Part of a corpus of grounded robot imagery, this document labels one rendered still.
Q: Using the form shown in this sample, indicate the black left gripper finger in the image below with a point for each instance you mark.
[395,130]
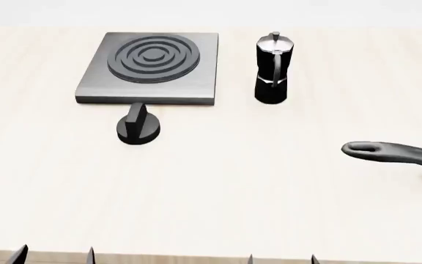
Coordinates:
[91,257]
[20,255]

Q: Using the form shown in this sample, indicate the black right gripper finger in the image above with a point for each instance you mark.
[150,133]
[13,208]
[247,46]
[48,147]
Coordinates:
[250,259]
[315,259]

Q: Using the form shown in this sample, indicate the black stove knob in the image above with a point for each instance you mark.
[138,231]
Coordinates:
[137,129]

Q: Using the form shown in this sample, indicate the grey square stove plate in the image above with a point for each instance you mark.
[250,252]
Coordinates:
[101,82]

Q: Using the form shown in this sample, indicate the black moka pot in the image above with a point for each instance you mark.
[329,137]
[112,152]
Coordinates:
[271,68]

